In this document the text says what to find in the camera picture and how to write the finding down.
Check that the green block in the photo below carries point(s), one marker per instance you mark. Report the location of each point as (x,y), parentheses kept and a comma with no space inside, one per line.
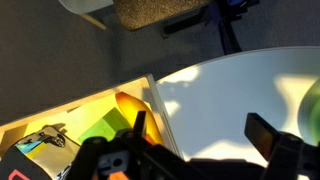
(107,126)

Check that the orange block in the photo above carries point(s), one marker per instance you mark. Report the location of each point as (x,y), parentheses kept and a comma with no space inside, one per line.
(118,176)

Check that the yellow banana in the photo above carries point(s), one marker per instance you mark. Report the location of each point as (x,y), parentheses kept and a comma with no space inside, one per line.
(130,106)

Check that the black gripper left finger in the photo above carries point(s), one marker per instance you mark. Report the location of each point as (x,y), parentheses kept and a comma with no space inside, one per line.
(140,123)

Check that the green plastic bowl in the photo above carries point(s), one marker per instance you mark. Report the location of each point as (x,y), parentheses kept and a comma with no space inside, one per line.
(309,115)

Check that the black white patterned cube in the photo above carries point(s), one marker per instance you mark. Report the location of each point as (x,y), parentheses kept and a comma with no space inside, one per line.
(43,155)

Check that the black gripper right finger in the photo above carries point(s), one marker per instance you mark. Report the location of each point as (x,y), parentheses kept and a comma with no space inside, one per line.
(261,134)

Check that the office chair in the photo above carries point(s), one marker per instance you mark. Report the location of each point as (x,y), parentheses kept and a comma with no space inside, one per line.
(176,15)

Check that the wooden box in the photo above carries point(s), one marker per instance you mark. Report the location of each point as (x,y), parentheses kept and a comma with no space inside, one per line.
(79,115)

